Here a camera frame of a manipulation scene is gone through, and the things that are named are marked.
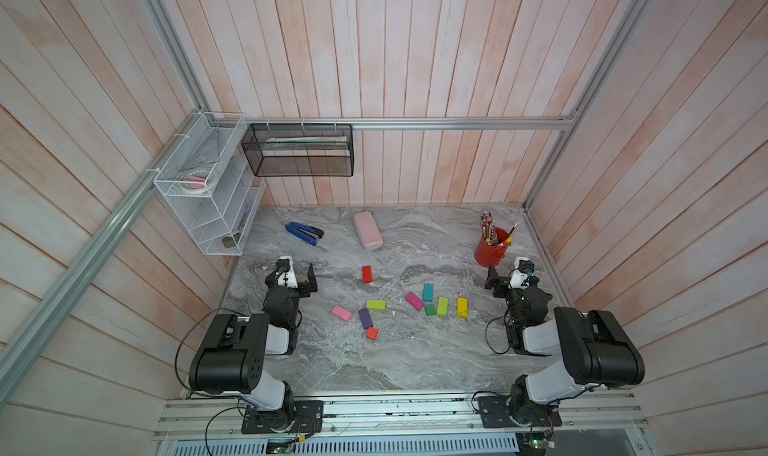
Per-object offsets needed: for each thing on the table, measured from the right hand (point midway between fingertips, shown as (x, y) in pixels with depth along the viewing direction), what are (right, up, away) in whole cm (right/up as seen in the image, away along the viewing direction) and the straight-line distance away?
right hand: (506, 263), depth 90 cm
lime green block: (-40, -14, +3) cm, 43 cm away
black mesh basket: (-67, +39, +13) cm, 79 cm away
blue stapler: (-67, +9, +20) cm, 70 cm away
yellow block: (-13, -14, +2) cm, 19 cm away
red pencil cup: (-3, +2, +8) cm, 8 cm away
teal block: (-23, -10, +7) cm, 26 cm away
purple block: (-44, -17, 0) cm, 47 cm away
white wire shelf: (-81, +13, -13) cm, 83 cm away
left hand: (-65, -1, +1) cm, 65 cm away
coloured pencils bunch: (-5, +12, +2) cm, 13 cm away
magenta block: (-28, -12, +3) cm, 31 cm away
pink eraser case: (-43, +10, +19) cm, 48 cm away
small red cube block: (-41, -21, -3) cm, 46 cm away
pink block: (-51, -16, 0) cm, 53 cm away
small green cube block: (-23, -15, +2) cm, 27 cm away
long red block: (-43, -5, +10) cm, 45 cm away
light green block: (-19, -14, +2) cm, 24 cm away
